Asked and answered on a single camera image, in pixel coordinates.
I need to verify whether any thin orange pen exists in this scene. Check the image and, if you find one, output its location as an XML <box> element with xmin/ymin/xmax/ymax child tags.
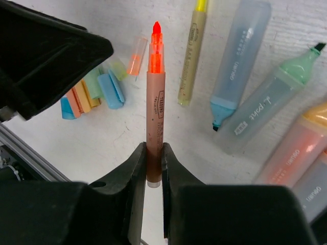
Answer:
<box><xmin>146</xmin><ymin>21</ymin><xmax>166</xmax><ymax>188</ymax></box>

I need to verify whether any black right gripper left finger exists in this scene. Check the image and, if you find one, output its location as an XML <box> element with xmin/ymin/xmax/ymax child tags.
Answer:
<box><xmin>1</xmin><ymin>143</ymin><xmax>146</xmax><ymax>244</ymax></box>

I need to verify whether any clear yellow pen cap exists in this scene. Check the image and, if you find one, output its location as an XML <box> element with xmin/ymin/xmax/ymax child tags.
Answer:
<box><xmin>109</xmin><ymin>57</ymin><xmax>127</xmax><ymax>81</ymax></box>

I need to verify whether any orange-capped clear highlighter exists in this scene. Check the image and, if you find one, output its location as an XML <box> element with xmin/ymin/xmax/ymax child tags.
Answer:
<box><xmin>293</xmin><ymin>151</ymin><xmax>326</xmax><ymax>222</ymax></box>

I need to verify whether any pastel blue highlighter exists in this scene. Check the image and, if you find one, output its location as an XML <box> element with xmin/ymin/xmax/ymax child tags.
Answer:
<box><xmin>209</xmin><ymin>1</ymin><xmax>271</xmax><ymax>131</ymax></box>

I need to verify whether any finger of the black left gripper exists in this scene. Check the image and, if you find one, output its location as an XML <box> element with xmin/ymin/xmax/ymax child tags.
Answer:
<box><xmin>1</xmin><ymin>1</ymin><xmax>114</xmax><ymax>120</ymax></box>

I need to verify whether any thin yellow highlighter pen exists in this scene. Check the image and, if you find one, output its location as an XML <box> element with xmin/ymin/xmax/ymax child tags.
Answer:
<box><xmin>178</xmin><ymin>0</ymin><xmax>208</xmax><ymax>106</ymax></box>

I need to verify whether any pastel orange highlighter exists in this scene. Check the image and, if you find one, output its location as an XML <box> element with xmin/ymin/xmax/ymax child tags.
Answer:
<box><xmin>254</xmin><ymin>103</ymin><xmax>326</xmax><ymax>188</ymax></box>

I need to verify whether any pastel green cap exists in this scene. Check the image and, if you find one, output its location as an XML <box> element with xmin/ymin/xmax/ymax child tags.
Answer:
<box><xmin>84</xmin><ymin>67</ymin><xmax>103</xmax><ymax>99</ymax></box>

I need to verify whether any black blue-capped highlighter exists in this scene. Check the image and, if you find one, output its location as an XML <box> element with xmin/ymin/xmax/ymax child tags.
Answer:
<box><xmin>310</xmin><ymin>209</ymin><xmax>327</xmax><ymax>245</ymax></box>

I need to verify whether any pastel blue cap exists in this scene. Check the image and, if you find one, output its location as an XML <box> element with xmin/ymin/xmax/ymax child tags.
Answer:
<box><xmin>98</xmin><ymin>69</ymin><xmax>125</xmax><ymax>109</ymax></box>

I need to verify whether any coral orange cap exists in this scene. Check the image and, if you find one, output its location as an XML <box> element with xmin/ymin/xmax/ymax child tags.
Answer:
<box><xmin>66</xmin><ymin>89</ymin><xmax>83</xmax><ymax>118</ymax></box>

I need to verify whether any bright blue cap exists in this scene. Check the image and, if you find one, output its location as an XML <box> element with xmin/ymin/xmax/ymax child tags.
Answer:
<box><xmin>60</xmin><ymin>97</ymin><xmax>76</xmax><ymax>120</ymax></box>

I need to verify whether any clear orange pen cap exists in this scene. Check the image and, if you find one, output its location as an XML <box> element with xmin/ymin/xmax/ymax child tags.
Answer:
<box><xmin>127</xmin><ymin>36</ymin><xmax>148</xmax><ymax>76</ymax></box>

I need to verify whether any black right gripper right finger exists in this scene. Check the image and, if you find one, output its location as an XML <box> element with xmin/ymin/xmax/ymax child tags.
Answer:
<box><xmin>161</xmin><ymin>143</ymin><xmax>317</xmax><ymax>244</ymax></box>

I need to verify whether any pastel green highlighter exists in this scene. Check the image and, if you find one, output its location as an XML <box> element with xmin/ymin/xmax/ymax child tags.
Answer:
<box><xmin>215</xmin><ymin>42</ymin><xmax>326</xmax><ymax>155</ymax></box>

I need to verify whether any pastel orange cap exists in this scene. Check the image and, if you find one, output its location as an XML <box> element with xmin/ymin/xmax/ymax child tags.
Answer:
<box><xmin>73</xmin><ymin>79</ymin><xmax>101</xmax><ymax>113</ymax></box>

